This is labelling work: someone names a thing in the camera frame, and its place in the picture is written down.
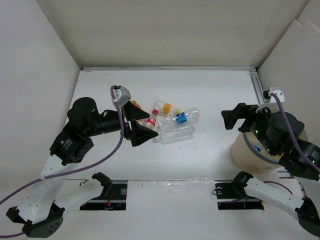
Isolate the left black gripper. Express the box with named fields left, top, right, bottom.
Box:
left=85, top=100, right=159, bottom=145

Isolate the yellow cap small bottle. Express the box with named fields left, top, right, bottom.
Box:
left=154, top=99, right=181, bottom=116

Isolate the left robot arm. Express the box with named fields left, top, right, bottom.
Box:
left=6, top=97, right=158, bottom=239

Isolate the red cap labelled bottle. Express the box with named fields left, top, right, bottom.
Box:
left=142, top=109, right=159, bottom=130

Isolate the aluminium rail right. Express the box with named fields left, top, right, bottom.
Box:
left=249, top=67, right=265, bottom=106

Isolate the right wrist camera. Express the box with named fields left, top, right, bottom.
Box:
left=263, top=87, right=285, bottom=103

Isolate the base mount plate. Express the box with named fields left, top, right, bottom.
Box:
left=211, top=181, right=264, bottom=211
left=80, top=181, right=128, bottom=211

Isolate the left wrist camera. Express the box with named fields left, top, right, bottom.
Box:
left=113, top=86, right=131, bottom=108

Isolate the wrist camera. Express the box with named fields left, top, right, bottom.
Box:
left=263, top=87, right=285, bottom=103
left=113, top=86, right=131, bottom=108

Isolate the blue label crushed bottle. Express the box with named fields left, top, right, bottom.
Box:
left=158, top=107, right=200, bottom=130

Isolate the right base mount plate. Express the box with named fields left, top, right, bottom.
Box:
left=211, top=181, right=264, bottom=211

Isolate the beige round bin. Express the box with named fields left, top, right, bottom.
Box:
left=231, top=124, right=309, bottom=175

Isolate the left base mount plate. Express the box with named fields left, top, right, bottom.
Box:
left=80, top=181, right=128, bottom=211

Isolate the orange bottle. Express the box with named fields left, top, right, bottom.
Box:
left=131, top=100, right=141, bottom=109

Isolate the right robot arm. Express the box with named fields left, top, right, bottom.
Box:
left=221, top=103, right=320, bottom=237

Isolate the large clear bottle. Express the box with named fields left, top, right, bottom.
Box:
left=153, top=124, right=196, bottom=145

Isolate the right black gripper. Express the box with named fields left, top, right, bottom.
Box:
left=220, top=101, right=279, bottom=155

